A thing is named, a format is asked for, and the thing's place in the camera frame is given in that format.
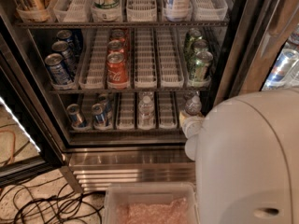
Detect steel fridge base grille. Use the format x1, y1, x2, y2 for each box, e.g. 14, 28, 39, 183
69, 148, 195, 192

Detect clear plastic bin left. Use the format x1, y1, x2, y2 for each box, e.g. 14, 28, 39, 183
103, 182, 200, 224

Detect green soda can middle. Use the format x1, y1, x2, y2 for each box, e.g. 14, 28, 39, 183
191, 39, 208, 54

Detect blue can bottom left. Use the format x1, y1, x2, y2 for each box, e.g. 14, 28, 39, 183
66, 104, 87, 128

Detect green soda can back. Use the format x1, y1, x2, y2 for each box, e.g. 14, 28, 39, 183
183, 28, 203, 60

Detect black cables on floor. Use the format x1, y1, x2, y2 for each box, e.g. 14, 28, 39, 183
0, 175, 104, 224

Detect closed glass fridge door right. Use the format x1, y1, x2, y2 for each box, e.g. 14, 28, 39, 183
209, 0, 299, 106

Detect red coca cola can front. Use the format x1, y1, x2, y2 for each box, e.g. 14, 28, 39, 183
107, 52, 128, 85

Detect clear water bottle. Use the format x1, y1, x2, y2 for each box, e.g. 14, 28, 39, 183
185, 95, 202, 116
138, 95, 154, 130
183, 91, 200, 100

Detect blue pepsi can front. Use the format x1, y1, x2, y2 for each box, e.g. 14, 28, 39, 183
45, 53, 73, 85

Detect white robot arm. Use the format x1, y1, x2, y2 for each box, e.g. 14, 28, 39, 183
185, 88, 299, 224

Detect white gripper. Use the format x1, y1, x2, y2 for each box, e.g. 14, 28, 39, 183
179, 110, 204, 138

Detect red bull can behind glass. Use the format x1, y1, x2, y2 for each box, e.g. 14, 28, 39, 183
263, 49, 299, 91

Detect red cola can middle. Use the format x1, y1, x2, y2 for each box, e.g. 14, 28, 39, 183
107, 40, 125, 54

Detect blue pepsi can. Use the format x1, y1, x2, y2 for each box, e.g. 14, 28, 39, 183
45, 53, 73, 85
56, 30, 82, 54
51, 41, 78, 75

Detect blue pepsi can middle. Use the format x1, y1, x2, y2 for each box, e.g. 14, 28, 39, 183
51, 41, 78, 75

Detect blue pepsi can back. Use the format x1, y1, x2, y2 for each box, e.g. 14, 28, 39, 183
56, 30, 82, 54

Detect orange cable on floor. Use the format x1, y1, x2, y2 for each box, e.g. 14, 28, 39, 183
0, 128, 17, 168

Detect open fridge door left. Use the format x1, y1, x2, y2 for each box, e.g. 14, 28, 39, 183
0, 35, 62, 188

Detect white bottle top shelf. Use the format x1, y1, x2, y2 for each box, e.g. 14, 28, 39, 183
163, 0, 190, 21

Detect green soda can front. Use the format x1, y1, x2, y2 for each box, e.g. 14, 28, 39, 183
188, 51, 213, 82

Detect green soda can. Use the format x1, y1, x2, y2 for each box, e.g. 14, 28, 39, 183
191, 39, 208, 54
183, 28, 203, 60
188, 51, 213, 82

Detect red cola can back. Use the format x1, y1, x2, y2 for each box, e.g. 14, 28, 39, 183
110, 29, 126, 42

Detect blue can bottom behind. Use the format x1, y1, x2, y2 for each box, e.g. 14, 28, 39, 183
98, 93, 112, 119

